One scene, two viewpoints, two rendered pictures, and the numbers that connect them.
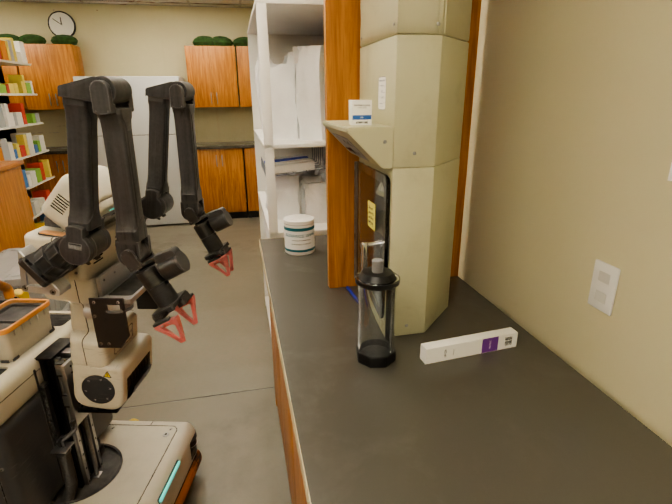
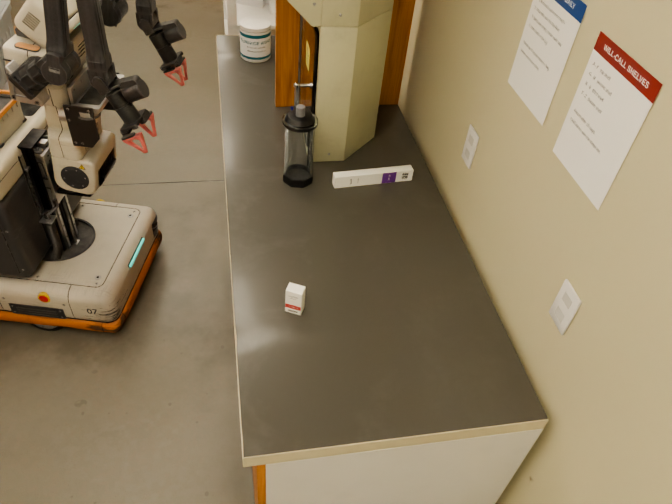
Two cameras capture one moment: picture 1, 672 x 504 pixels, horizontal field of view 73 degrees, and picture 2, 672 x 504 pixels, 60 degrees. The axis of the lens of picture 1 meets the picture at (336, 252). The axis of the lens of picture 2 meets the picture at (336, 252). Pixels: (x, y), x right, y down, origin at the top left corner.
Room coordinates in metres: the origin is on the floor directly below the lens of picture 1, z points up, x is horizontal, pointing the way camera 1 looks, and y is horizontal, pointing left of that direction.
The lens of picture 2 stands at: (-0.53, -0.19, 2.10)
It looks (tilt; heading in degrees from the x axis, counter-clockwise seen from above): 44 degrees down; 358
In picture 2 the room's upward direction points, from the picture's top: 6 degrees clockwise
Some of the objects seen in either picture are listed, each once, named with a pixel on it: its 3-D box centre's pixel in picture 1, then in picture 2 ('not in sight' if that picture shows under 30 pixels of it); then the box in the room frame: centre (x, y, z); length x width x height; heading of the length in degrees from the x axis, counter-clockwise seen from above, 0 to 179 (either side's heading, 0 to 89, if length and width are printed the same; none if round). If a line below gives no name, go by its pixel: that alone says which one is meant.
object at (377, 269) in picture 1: (377, 272); (300, 115); (1.01, -0.10, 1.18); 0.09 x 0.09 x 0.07
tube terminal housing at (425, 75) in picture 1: (414, 188); (350, 32); (1.30, -0.23, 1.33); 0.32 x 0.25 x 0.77; 12
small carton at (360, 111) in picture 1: (360, 112); not in sight; (1.20, -0.06, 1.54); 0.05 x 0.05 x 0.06; 8
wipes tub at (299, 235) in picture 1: (299, 234); (255, 39); (1.87, 0.16, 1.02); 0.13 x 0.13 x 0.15
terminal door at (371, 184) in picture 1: (369, 235); (307, 71); (1.27, -0.10, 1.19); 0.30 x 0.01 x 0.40; 12
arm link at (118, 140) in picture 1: (124, 177); (90, 15); (1.07, 0.50, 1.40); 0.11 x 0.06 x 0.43; 178
